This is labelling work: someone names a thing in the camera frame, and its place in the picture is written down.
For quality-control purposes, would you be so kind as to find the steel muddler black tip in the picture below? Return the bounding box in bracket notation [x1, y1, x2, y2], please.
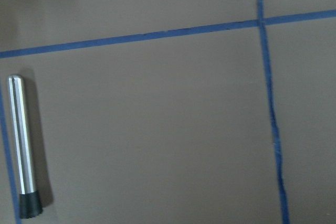
[8, 74, 43, 219]

